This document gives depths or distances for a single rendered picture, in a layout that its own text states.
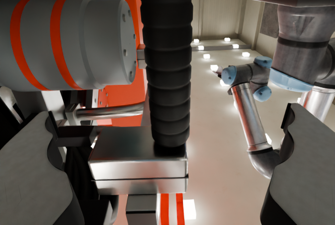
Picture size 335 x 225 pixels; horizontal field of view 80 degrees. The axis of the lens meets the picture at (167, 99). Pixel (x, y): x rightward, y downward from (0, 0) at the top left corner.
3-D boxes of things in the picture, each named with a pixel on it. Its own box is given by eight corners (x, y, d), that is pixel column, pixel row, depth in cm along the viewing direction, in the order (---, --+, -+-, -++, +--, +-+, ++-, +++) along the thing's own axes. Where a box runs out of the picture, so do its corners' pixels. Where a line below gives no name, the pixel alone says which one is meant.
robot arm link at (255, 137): (249, 185, 82) (216, 72, 91) (271, 177, 84) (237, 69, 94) (267, 190, 71) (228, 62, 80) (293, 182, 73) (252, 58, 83)
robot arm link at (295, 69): (302, 50, 47) (287, 100, 54) (345, 44, 51) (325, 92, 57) (266, 39, 57) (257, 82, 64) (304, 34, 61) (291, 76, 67)
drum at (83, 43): (-76, 3, 22) (-15, 110, 29) (114, -4, 22) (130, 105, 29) (9, -4, 35) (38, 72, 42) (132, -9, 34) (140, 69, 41)
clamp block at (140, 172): (84, 161, 17) (97, 199, 20) (189, 158, 17) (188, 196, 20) (100, 125, 22) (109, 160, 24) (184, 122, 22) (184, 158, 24)
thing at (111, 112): (63, 111, 39) (77, 150, 45) (161, 107, 39) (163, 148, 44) (91, 75, 55) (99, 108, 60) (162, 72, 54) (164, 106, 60)
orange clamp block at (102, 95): (71, 107, 57) (84, 113, 66) (98, 106, 57) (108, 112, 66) (73, 84, 59) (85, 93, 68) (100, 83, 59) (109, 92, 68)
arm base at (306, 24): (372, 2, 43) (352, 48, 48) (322, -3, 56) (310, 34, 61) (302, 5, 42) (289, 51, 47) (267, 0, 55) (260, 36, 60)
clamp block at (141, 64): (135, 49, 47) (138, 70, 50) (174, 48, 47) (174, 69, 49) (138, 43, 51) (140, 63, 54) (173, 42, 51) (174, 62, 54)
